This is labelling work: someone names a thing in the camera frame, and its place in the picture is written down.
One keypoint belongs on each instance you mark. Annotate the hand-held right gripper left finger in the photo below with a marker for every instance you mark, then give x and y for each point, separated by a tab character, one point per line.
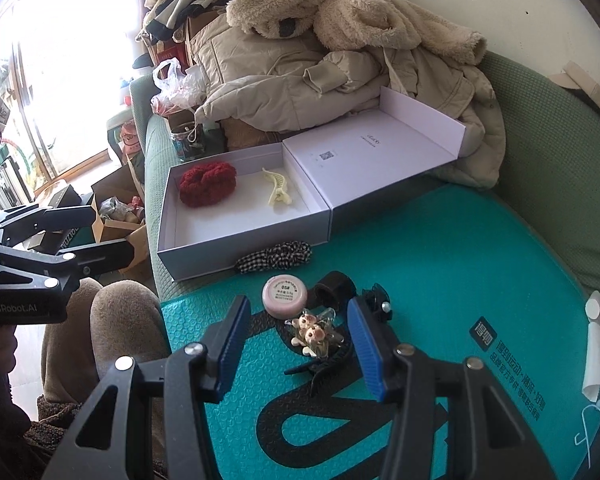
232	350

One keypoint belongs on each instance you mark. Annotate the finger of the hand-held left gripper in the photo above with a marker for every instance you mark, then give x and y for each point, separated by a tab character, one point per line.
70	217
115	255

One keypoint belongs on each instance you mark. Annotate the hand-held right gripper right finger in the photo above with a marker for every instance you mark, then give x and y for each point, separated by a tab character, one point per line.
367	355

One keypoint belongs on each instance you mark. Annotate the black hair claw clip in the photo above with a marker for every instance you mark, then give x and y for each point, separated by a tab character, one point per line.
320	366

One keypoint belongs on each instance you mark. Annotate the clear bear hair clip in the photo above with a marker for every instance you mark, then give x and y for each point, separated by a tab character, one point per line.
312	332

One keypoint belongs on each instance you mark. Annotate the pink round tin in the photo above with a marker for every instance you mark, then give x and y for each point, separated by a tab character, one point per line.
285	296

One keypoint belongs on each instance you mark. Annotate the white cardboard gift box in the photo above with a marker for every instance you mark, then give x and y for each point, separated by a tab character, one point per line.
230	230

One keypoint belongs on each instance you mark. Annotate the black box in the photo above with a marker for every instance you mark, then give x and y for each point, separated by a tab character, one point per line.
65	196

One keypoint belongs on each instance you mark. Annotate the brown cardboard box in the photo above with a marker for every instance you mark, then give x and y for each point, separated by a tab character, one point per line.
115	232

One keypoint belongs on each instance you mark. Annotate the person's leg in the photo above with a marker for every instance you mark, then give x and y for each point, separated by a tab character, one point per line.
120	320

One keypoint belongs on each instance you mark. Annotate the black white checkered scrunchie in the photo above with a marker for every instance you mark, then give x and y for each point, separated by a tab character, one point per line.
275	256

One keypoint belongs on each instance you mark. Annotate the red knitted scrunchie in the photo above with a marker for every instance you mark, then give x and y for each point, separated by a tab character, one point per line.
207	184

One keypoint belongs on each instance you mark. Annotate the glass jar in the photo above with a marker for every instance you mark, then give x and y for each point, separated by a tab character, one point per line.
185	145

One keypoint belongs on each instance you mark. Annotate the teal bubble mailer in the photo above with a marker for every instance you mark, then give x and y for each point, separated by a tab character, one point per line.
480	270

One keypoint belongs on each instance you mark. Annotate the cream hair claw clip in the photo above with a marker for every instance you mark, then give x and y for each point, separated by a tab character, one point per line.
276	187

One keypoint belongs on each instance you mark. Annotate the white plastic bag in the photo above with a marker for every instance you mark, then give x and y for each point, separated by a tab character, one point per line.
177	87

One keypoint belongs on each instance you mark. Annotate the beige puffer jacket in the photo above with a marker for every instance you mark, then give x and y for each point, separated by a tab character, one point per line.
260	85

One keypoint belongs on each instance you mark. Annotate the green sofa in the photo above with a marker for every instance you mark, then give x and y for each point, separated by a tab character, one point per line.
540	160

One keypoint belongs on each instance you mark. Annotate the cream fleece coat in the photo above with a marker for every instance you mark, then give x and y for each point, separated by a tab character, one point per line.
360	15

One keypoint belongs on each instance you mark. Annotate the cardboard scrap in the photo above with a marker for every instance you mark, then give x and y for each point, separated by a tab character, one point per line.
577	80

